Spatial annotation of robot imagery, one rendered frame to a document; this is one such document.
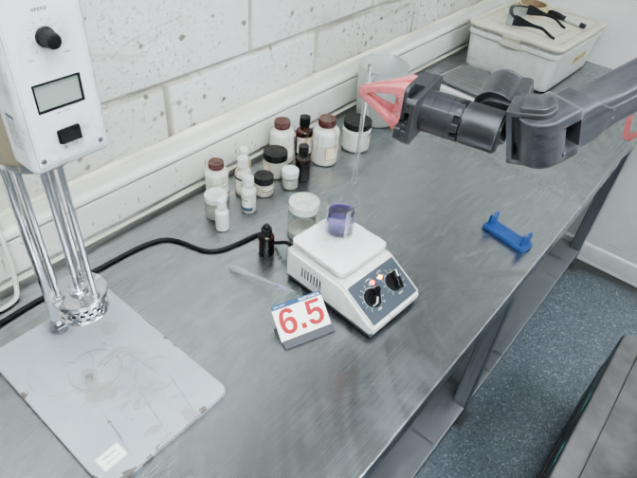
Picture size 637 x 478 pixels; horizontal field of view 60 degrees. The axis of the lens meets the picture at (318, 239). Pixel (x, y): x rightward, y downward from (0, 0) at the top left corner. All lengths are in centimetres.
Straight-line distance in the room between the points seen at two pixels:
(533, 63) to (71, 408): 151
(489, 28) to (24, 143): 152
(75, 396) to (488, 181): 96
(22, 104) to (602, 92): 64
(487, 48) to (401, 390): 126
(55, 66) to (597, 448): 127
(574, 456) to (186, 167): 103
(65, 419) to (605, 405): 117
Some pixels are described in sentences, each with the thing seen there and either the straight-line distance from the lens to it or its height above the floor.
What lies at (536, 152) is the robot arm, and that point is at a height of 111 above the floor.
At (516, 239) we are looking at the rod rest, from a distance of 117.
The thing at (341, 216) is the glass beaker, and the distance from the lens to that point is 91.
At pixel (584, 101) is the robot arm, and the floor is 116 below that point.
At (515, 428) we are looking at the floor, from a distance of 183.
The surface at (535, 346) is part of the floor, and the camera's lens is 206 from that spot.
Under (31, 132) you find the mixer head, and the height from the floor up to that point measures 120.
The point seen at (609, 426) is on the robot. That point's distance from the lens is 148.
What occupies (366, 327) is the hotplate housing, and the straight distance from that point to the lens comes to 90.
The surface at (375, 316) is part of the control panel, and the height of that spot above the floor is 79.
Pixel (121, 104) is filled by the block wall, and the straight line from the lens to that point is 107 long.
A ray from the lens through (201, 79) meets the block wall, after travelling 116.
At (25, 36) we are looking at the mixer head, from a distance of 51.
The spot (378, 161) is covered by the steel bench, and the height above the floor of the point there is 75.
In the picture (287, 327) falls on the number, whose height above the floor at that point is 77.
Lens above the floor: 145
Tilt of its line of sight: 41 degrees down
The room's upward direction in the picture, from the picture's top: 6 degrees clockwise
